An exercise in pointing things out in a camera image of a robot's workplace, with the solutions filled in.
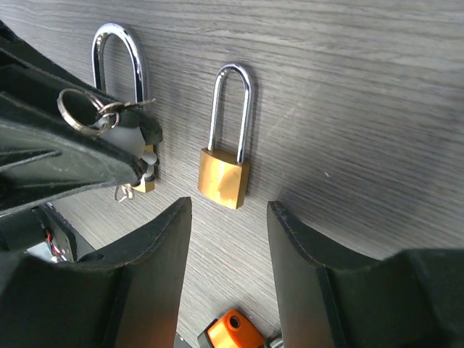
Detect large brass padlock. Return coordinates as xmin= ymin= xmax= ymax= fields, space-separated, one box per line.
xmin=91 ymin=22 xmax=159 ymax=193

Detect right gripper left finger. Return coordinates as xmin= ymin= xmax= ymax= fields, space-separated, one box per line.
xmin=1 ymin=197 xmax=191 ymax=347

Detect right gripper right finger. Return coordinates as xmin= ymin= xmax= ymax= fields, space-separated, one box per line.
xmin=267 ymin=201 xmax=463 ymax=347

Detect small brass long-shackle padlock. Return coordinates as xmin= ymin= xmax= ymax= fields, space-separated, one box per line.
xmin=197 ymin=62 xmax=254 ymax=210

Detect keys with panda keychain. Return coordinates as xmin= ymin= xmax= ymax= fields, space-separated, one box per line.
xmin=57 ymin=88 xmax=162 ymax=182

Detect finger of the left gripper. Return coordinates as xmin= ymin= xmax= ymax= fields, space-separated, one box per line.
xmin=1 ymin=25 xmax=147 ymax=214

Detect orange black padlock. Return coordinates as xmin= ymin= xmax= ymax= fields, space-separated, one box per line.
xmin=197 ymin=309 xmax=265 ymax=348

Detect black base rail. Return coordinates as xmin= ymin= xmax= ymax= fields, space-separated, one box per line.
xmin=32 ymin=203 xmax=95 ymax=262

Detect small keys of large padlock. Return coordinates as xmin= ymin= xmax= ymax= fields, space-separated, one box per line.
xmin=114 ymin=184 xmax=135 ymax=202

